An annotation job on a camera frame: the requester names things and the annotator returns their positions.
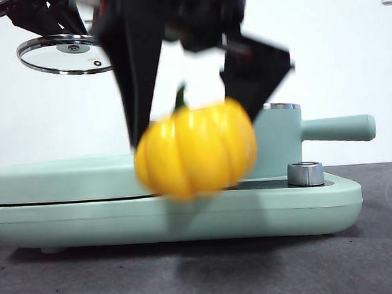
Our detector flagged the green griddle cover, silver handle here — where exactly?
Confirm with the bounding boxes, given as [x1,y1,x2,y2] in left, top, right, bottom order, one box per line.
[0,150,159,206]

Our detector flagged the yellow pumpkin with green stem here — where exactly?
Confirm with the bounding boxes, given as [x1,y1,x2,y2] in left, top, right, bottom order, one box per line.
[128,80,262,204]

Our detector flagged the mint green steamer pot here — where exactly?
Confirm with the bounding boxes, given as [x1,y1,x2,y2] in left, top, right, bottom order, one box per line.
[236,96,379,182]

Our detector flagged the mint green breakfast machine base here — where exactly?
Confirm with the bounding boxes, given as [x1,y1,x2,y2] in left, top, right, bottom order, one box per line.
[0,163,365,258]

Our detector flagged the silver control knob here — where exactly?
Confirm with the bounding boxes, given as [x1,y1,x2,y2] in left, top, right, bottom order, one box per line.
[286,160,325,188]

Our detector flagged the glass lid with green knob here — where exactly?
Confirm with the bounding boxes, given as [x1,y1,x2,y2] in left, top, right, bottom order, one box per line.
[15,31,116,79]

